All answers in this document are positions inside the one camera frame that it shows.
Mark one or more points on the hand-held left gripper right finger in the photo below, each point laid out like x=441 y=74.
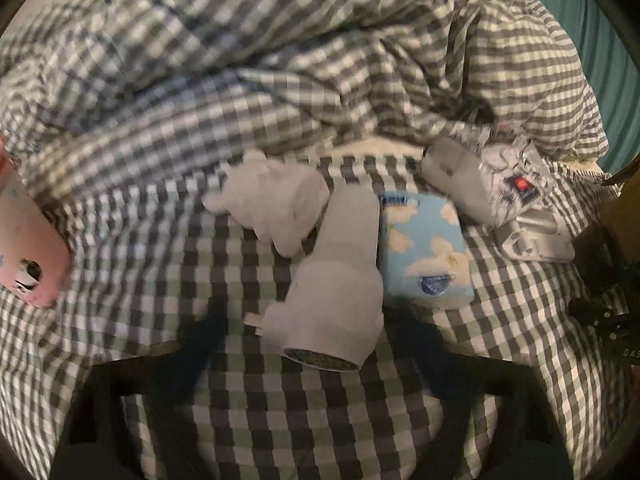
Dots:
x=416 y=346

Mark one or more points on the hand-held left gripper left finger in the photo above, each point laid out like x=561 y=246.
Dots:
x=199 y=341

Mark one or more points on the grey checked bed sheet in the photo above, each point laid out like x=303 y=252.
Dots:
x=150 y=260

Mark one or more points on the blue cloud print tissue pack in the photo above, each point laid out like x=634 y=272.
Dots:
x=425 y=250

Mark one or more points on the silver foil wrapped packet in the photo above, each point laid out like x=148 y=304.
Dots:
x=465 y=180

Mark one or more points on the pink bottle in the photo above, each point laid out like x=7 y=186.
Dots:
x=30 y=241

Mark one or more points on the teal curtain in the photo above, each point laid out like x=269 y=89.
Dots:
x=600 y=35

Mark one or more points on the grey checked duvet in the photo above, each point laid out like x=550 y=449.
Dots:
x=250 y=60

